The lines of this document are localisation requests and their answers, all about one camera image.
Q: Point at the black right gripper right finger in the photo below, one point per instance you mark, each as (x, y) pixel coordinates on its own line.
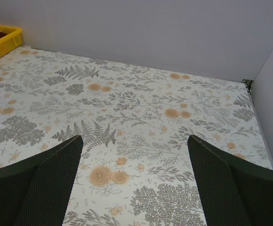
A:
(233, 191)

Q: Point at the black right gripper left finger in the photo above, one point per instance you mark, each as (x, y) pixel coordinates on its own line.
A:
(36, 190)

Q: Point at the floral patterned table mat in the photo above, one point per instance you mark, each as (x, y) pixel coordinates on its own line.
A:
(135, 121)

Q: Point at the yellow plastic bin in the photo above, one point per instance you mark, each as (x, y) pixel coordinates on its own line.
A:
(11, 41)

